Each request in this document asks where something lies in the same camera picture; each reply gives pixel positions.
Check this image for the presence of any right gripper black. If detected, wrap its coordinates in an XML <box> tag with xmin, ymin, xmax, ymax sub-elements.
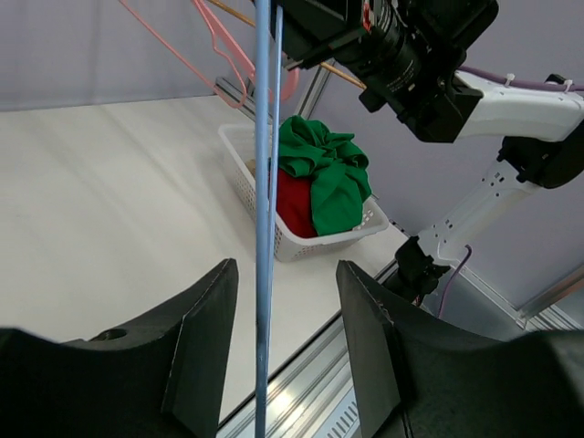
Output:
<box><xmin>270</xmin><ymin>0</ymin><xmax>438</xmax><ymax>91</ymax></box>

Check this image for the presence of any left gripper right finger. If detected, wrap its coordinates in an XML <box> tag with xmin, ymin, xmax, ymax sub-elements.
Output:
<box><xmin>337</xmin><ymin>261</ymin><xmax>583</xmax><ymax>437</ymax></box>

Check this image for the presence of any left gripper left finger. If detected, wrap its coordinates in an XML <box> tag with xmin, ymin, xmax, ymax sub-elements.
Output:
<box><xmin>1</xmin><ymin>258</ymin><xmax>238</xmax><ymax>437</ymax></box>

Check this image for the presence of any blue wire hanger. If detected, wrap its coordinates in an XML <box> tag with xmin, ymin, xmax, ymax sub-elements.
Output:
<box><xmin>254</xmin><ymin>1</ymin><xmax>284</xmax><ymax>437</ymax></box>

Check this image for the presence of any beige t shirt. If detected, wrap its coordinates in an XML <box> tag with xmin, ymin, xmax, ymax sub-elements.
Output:
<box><xmin>245</xmin><ymin>160</ymin><xmax>256</xmax><ymax>177</ymax></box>

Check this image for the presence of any green t shirt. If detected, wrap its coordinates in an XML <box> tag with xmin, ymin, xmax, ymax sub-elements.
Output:
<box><xmin>278</xmin><ymin>116</ymin><xmax>371</xmax><ymax>236</ymax></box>

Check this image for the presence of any red t shirt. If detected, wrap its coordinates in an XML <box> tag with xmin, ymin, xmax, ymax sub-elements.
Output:
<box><xmin>276</xmin><ymin>169</ymin><xmax>318</xmax><ymax>238</ymax></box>

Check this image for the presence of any pink plastic hanger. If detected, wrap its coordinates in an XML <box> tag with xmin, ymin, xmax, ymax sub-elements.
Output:
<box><xmin>280</xmin><ymin>54</ymin><xmax>299</xmax><ymax>101</ymax></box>

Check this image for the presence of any wooden hanger with bar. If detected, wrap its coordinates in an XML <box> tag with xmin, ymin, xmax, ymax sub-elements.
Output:
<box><xmin>204</xmin><ymin>0</ymin><xmax>369</xmax><ymax>91</ymax></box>

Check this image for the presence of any white plastic basket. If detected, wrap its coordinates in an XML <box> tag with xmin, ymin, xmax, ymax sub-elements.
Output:
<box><xmin>218</xmin><ymin>124</ymin><xmax>390</xmax><ymax>263</ymax></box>

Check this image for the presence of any white slotted cable duct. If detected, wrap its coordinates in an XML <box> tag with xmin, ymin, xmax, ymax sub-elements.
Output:
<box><xmin>315</xmin><ymin>391</ymin><xmax>361</xmax><ymax>438</ymax></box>

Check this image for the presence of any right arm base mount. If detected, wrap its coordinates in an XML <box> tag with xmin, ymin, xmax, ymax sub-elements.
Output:
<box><xmin>382</xmin><ymin>236</ymin><xmax>450</xmax><ymax>302</ymax></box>

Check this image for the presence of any aluminium front rail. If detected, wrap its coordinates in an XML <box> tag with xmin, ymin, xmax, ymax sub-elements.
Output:
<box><xmin>218</xmin><ymin>255</ymin><xmax>583</xmax><ymax>437</ymax></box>

